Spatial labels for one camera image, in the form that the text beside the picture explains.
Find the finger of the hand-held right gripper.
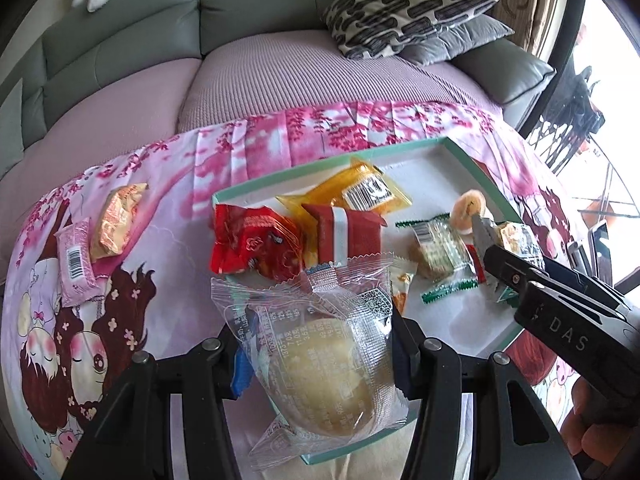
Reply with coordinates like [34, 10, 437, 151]
[471, 215, 532, 302]
[534, 257, 633, 312]

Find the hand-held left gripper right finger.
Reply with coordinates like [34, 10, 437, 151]
[389, 304, 585, 480]

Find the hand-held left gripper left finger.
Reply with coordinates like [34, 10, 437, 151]
[59, 327, 253, 480]

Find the green white snack packet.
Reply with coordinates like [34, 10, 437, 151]
[492, 221, 546, 308]

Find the clear green-edged cookie packet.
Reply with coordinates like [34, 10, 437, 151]
[395, 214, 478, 306]

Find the white pudding cup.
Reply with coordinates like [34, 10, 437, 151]
[450, 189, 488, 236]

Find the white rice cracker packet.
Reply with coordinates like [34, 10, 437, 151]
[390, 257, 418, 311]

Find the clear bun packet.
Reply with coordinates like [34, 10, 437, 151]
[210, 252, 416, 471]

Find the teal-edged white cardboard box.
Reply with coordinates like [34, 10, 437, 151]
[211, 136, 531, 465]

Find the shiny red snack packet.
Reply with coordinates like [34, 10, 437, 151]
[209, 204, 303, 282]

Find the red white-striped snack packet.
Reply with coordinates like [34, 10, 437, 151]
[301, 203, 388, 266]

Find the amber snack packet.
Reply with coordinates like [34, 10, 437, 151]
[276, 156, 413, 223]

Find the person's right hand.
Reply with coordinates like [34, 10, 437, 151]
[564, 379, 630, 479]

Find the small red wrapper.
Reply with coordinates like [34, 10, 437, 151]
[467, 242, 488, 286]

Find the grey metal stand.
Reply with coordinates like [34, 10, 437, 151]
[567, 240, 591, 271]

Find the black smartphone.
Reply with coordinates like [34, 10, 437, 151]
[587, 220, 613, 286]

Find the pink printed blanket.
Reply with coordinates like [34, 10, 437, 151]
[0, 100, 601, 480]

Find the black metal chair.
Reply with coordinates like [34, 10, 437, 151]
[525, 67, 608, 171]

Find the beige orange snack packet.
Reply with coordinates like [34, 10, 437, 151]
[90, 182, 150, 261]

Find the pink snack packet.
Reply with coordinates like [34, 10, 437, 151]
[55, 217, 101, 308]

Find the plain grey pillow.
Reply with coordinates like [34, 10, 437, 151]
[400, 14, 516, 66]

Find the lilac sofa seat cover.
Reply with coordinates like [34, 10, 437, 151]
[0, 57, 203, 211]
[177, 27, 503, 133]

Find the beige patterned curtain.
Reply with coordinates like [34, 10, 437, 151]
[417, 0, 576, 58]

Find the black beige patterned pillow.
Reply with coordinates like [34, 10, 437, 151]
[322, 0, 501, 60]

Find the white pillow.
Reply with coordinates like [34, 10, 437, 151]
[0, 80, 26, 181]

